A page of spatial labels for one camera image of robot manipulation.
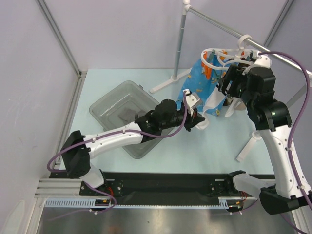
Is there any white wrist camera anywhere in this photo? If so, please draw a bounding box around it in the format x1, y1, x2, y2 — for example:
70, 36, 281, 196
249, 50, 272, 69
183, 89, 202, 115

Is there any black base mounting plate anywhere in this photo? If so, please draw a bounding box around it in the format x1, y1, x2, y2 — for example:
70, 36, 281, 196
78, 172, 259, 206

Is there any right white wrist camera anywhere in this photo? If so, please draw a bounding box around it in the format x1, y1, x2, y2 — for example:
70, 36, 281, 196
249, 50, 272, 69

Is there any grey sock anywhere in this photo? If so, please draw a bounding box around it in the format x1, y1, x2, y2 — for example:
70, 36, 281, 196
118, 108, 137, 122

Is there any brown striped sock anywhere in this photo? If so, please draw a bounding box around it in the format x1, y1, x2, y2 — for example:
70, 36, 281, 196
223, 97, 233, 106

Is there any white slotted cable duct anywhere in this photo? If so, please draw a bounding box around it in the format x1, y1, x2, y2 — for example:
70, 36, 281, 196
45, 198, 112, 208

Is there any white black striped sock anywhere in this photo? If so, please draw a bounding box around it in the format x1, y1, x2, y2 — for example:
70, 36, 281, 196
196, 87, 225, 130

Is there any white round clip hanger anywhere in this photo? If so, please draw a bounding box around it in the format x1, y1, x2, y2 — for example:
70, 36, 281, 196
200, 34, 253, 71

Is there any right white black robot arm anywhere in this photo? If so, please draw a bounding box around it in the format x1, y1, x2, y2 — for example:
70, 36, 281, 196
219, 65, 312, 215

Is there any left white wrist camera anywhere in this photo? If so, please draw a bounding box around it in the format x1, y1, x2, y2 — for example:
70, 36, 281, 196
183, 89, 202, 115

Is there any white metal drying rack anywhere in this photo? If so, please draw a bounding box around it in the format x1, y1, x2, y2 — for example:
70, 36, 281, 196
149, 0, 307, 162

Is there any blue cartoon print sock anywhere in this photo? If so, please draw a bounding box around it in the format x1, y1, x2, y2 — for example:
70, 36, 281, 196
181, 59, 226, 112

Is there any orange clothes clip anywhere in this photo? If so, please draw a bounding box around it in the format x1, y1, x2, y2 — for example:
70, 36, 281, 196
201, 63, 212, 80

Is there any beige sock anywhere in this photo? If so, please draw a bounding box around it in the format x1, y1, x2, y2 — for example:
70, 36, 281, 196
234, 102, 247, 111

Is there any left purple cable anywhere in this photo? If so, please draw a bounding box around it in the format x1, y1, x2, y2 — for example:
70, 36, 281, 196
46, 90, 193, 215

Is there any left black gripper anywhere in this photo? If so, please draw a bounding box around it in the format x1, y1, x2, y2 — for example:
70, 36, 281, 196
160, 106, 205, 132

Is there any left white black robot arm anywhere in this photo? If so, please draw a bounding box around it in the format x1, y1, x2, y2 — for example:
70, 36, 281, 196
61, 99, 205, 195

